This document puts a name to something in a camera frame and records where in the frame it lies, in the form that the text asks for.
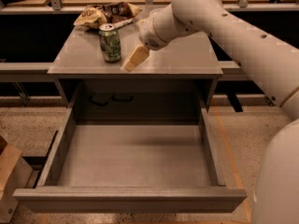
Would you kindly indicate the grey metal rail frame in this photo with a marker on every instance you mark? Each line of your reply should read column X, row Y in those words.
column 129, row 38

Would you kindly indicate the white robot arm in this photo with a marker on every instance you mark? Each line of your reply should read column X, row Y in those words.
column 272, row 64

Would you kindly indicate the grey drawer cabinet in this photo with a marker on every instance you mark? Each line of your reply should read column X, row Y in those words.
column 169, row 84

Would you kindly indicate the brown chip bag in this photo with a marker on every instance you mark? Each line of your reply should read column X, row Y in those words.
column 119, row 14

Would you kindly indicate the green soda can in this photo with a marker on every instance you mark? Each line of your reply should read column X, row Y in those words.
column 110, row 42

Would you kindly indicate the grey open top drawer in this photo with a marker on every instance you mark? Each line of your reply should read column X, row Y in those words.
column 100, row 168

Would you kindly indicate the brown cardboard box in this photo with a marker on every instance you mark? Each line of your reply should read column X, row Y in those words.
column 14, row 174

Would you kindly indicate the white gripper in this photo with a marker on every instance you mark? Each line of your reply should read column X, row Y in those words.
column 149, row 36

